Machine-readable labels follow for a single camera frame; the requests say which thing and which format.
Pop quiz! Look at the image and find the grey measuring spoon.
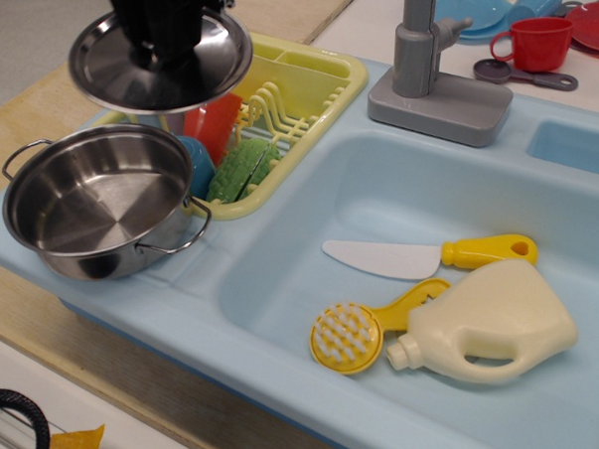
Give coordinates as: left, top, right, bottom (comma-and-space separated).
473, 59, 579, 91

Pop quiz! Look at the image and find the black cable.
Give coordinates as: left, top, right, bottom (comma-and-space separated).
0, 386, 53, 449

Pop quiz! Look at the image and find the white toy knife yellow handle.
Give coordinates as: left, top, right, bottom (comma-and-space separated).
321, 234, 538, 280

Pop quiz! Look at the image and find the light blue toy sink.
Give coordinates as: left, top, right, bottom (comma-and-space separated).
0, 54, 599, 449

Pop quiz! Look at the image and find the yellow plastic dish rack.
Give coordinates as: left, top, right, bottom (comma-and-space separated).
89, 26, 375, 227

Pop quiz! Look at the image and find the stainless steel pot lid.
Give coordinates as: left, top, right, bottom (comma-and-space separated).
68, 9, 253, 115

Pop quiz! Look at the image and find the red toy mug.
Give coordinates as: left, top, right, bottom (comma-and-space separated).
490, 17, 573, 73

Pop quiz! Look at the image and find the blue plastic tumbler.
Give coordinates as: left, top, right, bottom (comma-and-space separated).
507, 0, 563, 26

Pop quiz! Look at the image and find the red plastic cup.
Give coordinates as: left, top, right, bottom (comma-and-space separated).
183, 93, 242, 167

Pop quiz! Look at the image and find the red plastic plate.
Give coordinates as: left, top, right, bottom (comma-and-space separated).
565, 2, 599, 53

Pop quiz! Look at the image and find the blue plastic cup in rack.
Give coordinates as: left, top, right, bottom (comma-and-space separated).
177, 135, 216, 200

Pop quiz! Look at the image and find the green toy vegetable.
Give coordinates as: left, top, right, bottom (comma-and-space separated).
206, 138, 282, 204

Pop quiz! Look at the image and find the yellow tape piece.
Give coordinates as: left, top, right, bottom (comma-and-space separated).
49, 424, 105, 449

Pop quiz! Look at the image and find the yellow dish brush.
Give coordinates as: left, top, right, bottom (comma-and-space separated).
309, 278, 450, 375

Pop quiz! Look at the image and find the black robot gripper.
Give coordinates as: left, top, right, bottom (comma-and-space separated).
109, 0, 233, 71

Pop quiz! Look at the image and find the cream toy detergent bottle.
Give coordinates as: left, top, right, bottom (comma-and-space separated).
386, 259, 578, 384

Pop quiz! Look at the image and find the blue plastic plate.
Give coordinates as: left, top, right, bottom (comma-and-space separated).
434, 0, 512, 43

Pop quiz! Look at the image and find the grey toy faucet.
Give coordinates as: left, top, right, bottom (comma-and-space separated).
367, 0, 513, 148

